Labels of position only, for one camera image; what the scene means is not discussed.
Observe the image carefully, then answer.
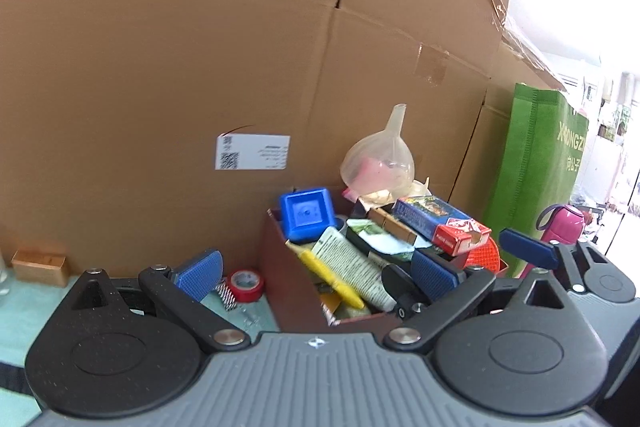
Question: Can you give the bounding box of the pink water bottle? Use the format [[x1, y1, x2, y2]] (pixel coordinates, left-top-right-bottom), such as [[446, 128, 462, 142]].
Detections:
[[536, 204, 586, 245]]

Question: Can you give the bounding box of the red tape roll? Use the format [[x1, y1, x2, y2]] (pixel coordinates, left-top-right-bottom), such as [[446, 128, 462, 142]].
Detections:
[[227, 269, 265, 303]]

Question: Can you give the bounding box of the playing card box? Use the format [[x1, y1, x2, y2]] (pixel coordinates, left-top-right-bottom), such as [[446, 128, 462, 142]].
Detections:
[[393, 195, 491, 256]]

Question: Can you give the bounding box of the orange plastic item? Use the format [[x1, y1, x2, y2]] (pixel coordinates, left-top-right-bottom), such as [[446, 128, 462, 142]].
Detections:
[[464, 237, 501, 274]]

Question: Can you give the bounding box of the black box in bin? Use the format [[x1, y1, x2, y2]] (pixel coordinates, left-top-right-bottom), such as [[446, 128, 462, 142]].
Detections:
[[345, 202, 433, 267]]

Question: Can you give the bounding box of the white printed tube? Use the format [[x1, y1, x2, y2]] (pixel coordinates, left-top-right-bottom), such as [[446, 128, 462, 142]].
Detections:
[[311, 227, 396, 312]]

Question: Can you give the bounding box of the wooden block in bin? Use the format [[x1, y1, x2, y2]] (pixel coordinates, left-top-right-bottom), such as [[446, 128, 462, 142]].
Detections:
[[367, 207, 418, 245]]

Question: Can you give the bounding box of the dark red storage box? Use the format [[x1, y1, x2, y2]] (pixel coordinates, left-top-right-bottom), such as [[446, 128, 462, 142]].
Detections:
[[258, 208, 400, 340]]

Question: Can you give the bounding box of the green fabric bag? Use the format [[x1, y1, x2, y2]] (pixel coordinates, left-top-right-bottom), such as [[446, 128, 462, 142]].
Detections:
[[482, 82, 590, 278]]

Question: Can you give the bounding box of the yellow marker pen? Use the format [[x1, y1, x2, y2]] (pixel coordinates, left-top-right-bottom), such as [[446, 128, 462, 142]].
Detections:
[[297, 249, 366, 310]]

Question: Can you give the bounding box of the translucent plastic funnel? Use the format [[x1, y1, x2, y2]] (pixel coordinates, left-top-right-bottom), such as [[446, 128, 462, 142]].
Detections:
[[340, 104, 414, 198]]

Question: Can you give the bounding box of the blue square plastic box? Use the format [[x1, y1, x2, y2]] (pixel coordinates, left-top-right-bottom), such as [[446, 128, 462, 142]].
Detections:
[[279, 187, 336, 243]]

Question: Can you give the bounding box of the white shipping label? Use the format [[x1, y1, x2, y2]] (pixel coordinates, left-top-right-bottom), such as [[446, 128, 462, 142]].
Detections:
[[215, 133, 291, 170]]

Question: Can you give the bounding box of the small wooden box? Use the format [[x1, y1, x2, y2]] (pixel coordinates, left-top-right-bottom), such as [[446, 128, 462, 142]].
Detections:
[[11, 251, 70, 287]]

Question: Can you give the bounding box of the large brown cardboard box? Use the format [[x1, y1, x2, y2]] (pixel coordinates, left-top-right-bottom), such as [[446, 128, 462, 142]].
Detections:
[[1, 0, 558, 275]]

